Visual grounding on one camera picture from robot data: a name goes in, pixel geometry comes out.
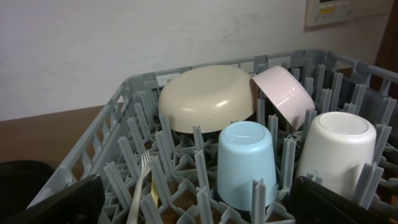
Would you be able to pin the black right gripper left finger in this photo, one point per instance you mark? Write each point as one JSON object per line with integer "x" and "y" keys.
{"x": 81, "y": 202}

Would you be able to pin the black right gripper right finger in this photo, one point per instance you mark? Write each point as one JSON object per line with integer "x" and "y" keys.
{"x": 310, "y": 202}

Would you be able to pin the white cup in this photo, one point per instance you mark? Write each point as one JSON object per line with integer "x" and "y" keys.
{"x": 337, "y": 147}

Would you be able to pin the yellow plastic knife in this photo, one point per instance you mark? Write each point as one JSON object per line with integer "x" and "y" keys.
{"x": 154, "y": 192}

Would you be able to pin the white plastic fork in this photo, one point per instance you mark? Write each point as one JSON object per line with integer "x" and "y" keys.
{"x": 145, "y": 170}

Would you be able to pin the light blue cup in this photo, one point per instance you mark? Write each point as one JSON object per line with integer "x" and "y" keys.
{"x": 245, "y": 153}

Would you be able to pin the pink bowl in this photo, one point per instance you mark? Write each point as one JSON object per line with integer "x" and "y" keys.
{"x": 286, "y": 93}

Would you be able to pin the beige plate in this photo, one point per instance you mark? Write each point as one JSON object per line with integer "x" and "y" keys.
{"x": 209, "y": 97}

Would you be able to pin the grey dishwasher rack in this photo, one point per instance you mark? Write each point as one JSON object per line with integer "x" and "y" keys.
{"x": 130, "y": 124}

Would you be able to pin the round black tray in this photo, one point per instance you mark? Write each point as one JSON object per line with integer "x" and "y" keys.
{"x": 20, "y": 183}

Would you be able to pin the wall socket plate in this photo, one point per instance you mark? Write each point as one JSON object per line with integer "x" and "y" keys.
{"x": 327, "y": 12}

